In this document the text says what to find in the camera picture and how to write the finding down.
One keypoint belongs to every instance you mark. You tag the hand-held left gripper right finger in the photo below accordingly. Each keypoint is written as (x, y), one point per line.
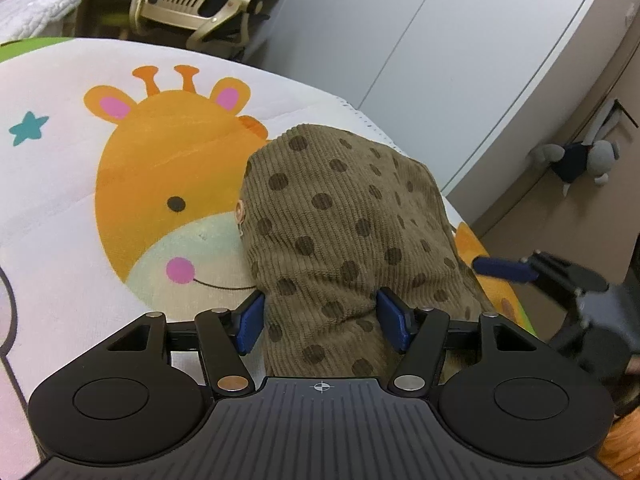
(392, 320)

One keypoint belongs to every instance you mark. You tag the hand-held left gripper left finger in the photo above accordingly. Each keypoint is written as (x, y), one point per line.
(250, 322)

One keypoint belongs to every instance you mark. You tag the white wardrobe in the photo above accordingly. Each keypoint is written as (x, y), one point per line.
(400, 35)

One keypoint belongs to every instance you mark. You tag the grey plush toy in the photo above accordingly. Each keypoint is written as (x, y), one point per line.
(602, 155)

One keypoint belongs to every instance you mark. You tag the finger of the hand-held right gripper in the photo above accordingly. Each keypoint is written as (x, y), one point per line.
(505, 268)

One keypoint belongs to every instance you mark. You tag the printed giraffe blanket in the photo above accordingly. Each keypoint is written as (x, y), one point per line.
(75, 185)

